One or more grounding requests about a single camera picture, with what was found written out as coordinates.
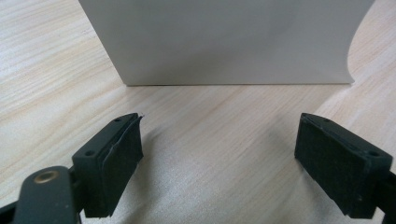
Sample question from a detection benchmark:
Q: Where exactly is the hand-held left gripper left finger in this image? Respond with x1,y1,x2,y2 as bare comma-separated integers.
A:
72,112,145,218

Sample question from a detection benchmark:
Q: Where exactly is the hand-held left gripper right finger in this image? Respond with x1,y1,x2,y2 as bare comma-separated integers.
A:
293,112,394,219

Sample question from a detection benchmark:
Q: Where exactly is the grey expandable divider rack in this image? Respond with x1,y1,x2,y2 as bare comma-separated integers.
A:
78,0,376,87

